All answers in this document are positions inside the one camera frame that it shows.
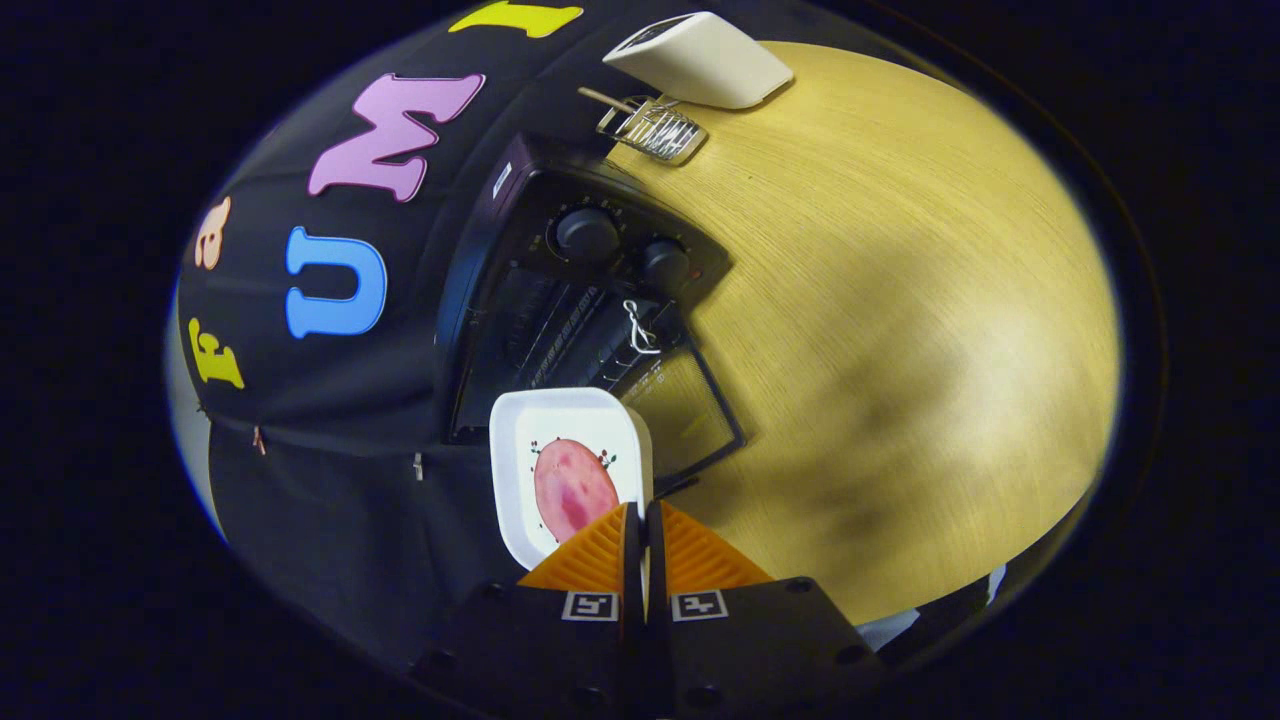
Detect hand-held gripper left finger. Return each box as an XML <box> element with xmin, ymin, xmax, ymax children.
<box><xmin>415</xmin><ymin>502</ymin><xmax>646</xmax><ymax>720</ymax></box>

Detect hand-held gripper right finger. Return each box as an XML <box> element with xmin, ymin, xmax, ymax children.
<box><xmin>645</xmin><ymin>500</ymin><xmax>881</xmax><ymax>720</ymax></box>

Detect pink ham slice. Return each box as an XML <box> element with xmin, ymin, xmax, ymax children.
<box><xmin>533</xmin><ymin>438</ymin><xmax>621</xmax><ymax>544</ymax></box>

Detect white square plate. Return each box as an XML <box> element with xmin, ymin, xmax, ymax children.
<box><xmin>489</xmin><ymin>387</ymin><xmax>654</xmax><ymax>571</ymax></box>

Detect black toaster oven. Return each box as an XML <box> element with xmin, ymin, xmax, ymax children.
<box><xmin>435</xmin><ymin>132</ymin><xmax>746</xmax><ymax>491</ymax></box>

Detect white toaster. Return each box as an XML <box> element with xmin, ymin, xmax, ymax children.
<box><xmin>602</xmin><ymin>11</ymin><xmax>794</xmax><ymax>111</ymax></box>

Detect black backdrop cloth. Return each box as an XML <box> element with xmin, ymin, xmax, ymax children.
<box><xmin>175</xmin><ymin>0</ymin><xmax>701</xmax><ymax>681</ymax></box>

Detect clear utensil holder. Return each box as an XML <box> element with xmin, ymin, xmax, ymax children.
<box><xmin>597</xmin><ymin>95</ymin><xmax>708</xmax><ymax>167</ymax></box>

